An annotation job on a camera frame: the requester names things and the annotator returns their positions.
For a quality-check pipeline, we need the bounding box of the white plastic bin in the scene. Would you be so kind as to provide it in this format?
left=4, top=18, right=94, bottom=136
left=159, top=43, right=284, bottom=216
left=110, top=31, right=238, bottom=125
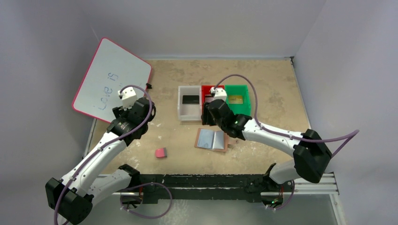
left=177, top=85, right=202, bottom=121

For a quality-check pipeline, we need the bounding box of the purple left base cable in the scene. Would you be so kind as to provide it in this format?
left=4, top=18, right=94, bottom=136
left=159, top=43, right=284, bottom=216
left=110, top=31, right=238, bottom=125
left=119, top=181, right=174, bottom=219

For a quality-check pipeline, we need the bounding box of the pink framed whiteboard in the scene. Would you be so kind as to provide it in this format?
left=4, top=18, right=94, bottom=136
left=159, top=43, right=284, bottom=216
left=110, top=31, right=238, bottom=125
left=72, top=38, right=152, bottom=122

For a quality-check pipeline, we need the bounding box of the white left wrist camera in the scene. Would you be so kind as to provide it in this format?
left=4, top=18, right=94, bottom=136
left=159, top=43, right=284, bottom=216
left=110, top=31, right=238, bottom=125
left=118, top=87, right=138, bottom=111

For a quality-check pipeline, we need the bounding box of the black card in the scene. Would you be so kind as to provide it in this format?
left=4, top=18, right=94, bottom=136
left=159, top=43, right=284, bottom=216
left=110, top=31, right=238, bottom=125
left=182, top=95, right=200, bottom=105

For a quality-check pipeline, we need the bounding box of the pink eraser block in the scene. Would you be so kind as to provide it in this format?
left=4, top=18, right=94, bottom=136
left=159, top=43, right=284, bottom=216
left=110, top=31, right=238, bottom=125
left=155, top=148, right=168, bottom=159

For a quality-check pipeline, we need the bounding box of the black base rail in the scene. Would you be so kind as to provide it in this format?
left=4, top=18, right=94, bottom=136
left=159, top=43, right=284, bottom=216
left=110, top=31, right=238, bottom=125
left=131, top=174, right=293, bottom=204

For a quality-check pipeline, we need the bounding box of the gold card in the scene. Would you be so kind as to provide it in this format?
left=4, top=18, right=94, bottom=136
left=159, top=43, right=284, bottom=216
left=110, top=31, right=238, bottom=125
left=228, top=95, right=244, bottom=105

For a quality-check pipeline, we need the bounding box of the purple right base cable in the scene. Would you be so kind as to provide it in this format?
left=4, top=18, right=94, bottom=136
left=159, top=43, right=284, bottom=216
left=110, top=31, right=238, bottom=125
left=264, top=183, right=296, bottom=212

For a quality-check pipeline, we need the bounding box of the brown leather card holder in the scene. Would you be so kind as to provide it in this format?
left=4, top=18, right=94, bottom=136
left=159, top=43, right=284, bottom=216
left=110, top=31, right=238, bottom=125
left=194, top=128, right=239, bottom=152

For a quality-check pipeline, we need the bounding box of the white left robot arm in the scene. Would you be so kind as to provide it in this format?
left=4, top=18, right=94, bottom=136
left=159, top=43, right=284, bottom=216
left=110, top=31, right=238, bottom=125
left=45, top=97, right=156, bottom=225

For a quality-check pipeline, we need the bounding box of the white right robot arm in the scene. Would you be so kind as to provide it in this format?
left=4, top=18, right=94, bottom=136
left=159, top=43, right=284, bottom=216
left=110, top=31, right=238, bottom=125
left=202, top=99, right=332, bottom=191

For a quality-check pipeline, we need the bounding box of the aluminium frame rail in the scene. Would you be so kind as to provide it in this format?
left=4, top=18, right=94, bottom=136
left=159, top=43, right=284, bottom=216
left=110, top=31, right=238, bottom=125
left=92, top=172, right=338, bottom=196

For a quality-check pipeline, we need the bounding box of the green plastic bin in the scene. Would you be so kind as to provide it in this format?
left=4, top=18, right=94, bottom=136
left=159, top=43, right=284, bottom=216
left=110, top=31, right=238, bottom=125
left=225, top=85, right=251, bottom=116

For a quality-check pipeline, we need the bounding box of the silver striped card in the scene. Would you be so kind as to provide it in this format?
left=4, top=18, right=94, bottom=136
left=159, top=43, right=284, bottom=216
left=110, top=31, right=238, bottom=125
left=204, top=97, right=213, bottom=103

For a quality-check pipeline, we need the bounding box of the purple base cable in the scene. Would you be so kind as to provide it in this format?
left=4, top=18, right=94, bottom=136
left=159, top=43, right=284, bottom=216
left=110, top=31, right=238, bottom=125
left=119, top=181, right=174, bottom=219
left=264, top=183, right=296, bottom=212

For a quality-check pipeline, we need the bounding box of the red plastic bin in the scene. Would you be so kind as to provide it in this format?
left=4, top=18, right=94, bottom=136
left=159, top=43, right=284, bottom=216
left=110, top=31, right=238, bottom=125
left=201, top=85, right=226, bottom=125

